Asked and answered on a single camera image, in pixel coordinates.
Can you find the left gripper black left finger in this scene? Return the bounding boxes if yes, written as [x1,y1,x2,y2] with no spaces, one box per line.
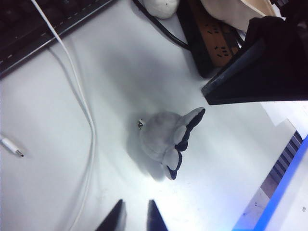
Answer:
[95,199,128,231]

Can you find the black power strip wooden face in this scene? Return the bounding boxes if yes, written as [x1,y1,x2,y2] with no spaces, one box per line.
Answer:
[177,0,244,79]

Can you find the white USB charging cable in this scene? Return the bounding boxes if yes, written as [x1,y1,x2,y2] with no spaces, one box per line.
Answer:
[0,0,97,231]

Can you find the thick black cable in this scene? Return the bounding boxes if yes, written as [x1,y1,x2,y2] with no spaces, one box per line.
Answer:
[132,0,190,49]

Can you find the black mechanical keyboard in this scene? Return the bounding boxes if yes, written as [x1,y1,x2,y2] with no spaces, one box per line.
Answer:
[0,0,116,77]

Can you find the white paper sheet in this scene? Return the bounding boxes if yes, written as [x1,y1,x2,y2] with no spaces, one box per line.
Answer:
[261,101,308,128]

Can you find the grey-white plush ball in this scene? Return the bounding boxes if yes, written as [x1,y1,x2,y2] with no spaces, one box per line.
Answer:
[141,0,180,19]

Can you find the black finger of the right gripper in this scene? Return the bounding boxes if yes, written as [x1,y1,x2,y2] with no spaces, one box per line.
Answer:
[201,36,308,106]
[245,14,308,45]

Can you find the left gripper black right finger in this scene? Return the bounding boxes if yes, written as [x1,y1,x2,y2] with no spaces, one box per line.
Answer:
[147,199,169,231]

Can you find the grey black plush octopus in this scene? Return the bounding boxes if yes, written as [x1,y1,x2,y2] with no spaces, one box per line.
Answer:
[137,107,206,181]

